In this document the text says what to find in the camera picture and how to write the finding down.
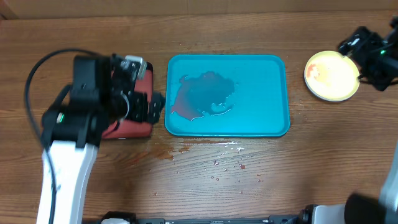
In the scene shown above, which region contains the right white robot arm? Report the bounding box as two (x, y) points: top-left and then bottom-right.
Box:
(287, 16), (397, 224)

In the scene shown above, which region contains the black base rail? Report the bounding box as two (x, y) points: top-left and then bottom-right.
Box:
(82, 210), (312, 224)

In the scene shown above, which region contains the white plate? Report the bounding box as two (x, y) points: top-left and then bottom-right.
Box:
(304, 75), (359, 102)

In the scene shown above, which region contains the black tray with red liquid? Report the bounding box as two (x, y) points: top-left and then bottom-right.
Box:
(102, 62), (153, 139)

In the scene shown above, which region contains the yellow-green plate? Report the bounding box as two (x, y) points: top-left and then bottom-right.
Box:
(303, 50), (359, 82)

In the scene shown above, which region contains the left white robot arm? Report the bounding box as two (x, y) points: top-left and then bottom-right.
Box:
(37, 50), (165, 223)

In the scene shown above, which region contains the teal plastic tray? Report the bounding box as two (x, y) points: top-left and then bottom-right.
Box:
(165, 54), (290, 137)

